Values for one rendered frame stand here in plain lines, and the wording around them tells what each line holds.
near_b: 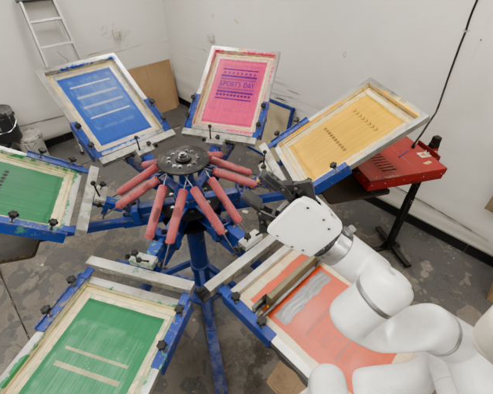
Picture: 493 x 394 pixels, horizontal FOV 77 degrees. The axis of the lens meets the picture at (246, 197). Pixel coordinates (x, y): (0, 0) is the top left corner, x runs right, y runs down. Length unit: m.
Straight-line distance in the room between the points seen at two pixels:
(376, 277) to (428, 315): 0.16
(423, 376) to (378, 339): 0.28
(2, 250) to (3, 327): 1.07
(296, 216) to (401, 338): 0.29
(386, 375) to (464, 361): 0.23
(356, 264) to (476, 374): 0.28
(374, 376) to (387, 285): 0.41
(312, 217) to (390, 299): 0.17
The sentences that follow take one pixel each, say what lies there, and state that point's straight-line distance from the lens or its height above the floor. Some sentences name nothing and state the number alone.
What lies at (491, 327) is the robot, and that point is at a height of 1.96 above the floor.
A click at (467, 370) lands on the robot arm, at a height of 1.72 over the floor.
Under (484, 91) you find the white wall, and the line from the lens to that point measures 2.94.
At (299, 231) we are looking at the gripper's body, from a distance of 0.55.
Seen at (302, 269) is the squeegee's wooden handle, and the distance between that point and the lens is 1.56.
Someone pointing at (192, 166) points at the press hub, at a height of 1.31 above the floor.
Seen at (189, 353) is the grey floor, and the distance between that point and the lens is 2.52.
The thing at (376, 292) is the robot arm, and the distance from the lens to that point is 0.54.
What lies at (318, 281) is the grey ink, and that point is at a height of 0.96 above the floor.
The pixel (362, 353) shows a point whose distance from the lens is 1.54.
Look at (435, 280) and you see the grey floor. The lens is 3.23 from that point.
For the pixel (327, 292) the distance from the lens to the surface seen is 1.64.
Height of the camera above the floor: 2.30
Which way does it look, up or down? 41 degrees down
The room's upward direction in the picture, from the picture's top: straight up
